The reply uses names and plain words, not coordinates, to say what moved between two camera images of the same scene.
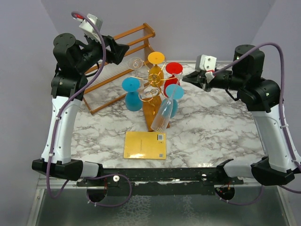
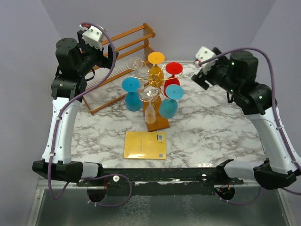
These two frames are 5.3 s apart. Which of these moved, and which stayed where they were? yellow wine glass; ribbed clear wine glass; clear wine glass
Moved: ribbed clear wine glass
Stayed: clear wine glass; yellow wine glass
